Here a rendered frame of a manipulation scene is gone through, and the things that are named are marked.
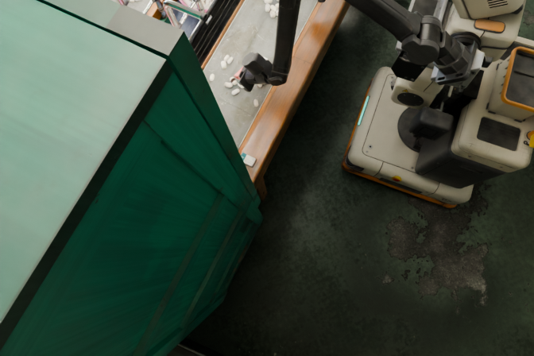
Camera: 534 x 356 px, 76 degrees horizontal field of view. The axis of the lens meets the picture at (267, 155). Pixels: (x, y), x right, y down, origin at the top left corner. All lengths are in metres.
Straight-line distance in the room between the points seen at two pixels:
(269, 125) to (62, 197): 1.12
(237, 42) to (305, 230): 1.12
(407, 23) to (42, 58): 0.81
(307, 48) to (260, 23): 0.25
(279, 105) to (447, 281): 1.41
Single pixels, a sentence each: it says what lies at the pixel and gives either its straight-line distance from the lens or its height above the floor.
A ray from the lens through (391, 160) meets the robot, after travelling 1.92.
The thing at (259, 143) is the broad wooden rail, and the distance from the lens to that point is 1.35.
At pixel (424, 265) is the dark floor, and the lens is 2.21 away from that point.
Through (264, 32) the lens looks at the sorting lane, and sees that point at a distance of 1.60.
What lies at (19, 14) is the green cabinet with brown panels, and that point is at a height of 1.79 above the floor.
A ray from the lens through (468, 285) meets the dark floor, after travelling 2.31.
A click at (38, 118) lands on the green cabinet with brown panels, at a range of 0.35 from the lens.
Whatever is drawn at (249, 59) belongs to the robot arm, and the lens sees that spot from 1.22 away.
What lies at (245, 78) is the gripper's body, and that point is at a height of 0.89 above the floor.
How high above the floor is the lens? 2.05
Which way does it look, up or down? 75 degrees down
